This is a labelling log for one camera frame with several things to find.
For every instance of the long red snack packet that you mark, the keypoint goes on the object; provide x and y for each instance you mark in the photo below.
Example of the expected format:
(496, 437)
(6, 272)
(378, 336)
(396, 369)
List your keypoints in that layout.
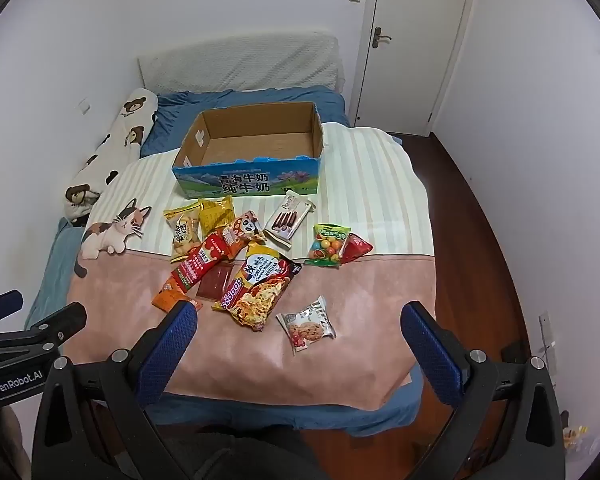
(197, 265)

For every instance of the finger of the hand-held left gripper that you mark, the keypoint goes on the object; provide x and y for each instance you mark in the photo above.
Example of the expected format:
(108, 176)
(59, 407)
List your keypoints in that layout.
(62, 320)
(5, 302)

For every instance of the pale yellow snack packet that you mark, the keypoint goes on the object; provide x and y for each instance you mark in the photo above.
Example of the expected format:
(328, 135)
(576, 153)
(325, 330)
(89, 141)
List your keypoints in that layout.
(182, 232)

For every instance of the white quilted headboard cushion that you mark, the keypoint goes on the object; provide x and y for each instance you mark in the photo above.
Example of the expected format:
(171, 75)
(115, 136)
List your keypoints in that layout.
(245, 62)

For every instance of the small orange flat packet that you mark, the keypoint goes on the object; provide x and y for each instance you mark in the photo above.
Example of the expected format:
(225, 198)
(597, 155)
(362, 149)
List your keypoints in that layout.
(170, 301)

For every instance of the printed cardboard box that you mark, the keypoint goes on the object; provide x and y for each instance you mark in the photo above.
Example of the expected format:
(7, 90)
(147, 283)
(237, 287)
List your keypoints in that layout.
(245, 180)

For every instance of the green candy ball packet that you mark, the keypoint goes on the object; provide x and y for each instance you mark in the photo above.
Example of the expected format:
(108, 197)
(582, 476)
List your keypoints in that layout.
(328, 246)

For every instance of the white bear print pillow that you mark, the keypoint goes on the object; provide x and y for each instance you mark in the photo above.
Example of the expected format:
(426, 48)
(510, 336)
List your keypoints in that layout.
(125, 130)

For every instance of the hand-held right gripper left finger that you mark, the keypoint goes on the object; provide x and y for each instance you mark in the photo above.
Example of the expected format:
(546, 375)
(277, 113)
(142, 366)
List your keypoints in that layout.
(172, 347)

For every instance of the golden yellow snack packet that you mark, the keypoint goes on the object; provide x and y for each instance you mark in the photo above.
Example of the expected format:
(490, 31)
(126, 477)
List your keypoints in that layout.
(216, 212)

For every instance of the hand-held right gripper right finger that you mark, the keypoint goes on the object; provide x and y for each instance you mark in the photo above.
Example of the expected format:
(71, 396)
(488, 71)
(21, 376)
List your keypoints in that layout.
(425, 345)

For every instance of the white cookie packet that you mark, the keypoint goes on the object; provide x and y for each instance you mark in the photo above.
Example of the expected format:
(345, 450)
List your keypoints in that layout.
(306, 327)

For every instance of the red triangular snack packet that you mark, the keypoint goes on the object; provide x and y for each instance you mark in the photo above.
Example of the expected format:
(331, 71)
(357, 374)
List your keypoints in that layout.
(356, 247)

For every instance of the orange mushroom print snack packet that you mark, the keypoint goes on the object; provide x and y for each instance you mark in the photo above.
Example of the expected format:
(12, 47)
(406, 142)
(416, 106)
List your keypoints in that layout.
(242, 230)

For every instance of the white chocolate biscuit packet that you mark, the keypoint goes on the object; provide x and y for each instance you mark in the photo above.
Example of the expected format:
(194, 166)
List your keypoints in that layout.
(287, 220)

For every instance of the dark red square packet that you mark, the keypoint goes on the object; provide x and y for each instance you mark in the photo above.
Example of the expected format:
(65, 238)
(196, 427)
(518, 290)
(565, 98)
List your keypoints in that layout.
(215, 282)

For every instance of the white wall socket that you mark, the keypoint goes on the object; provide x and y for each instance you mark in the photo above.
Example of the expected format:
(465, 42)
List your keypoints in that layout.
(83, 105)

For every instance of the blue bedsheet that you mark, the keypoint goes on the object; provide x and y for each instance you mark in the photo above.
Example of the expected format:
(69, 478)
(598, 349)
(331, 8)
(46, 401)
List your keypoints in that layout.
(177, 115)

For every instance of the yellow noodle packet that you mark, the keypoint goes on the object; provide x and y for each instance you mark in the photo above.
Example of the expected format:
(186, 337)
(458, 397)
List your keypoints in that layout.
(260, 287)

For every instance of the white door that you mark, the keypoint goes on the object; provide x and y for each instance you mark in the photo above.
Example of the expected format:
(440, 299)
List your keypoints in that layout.
(415, 50)

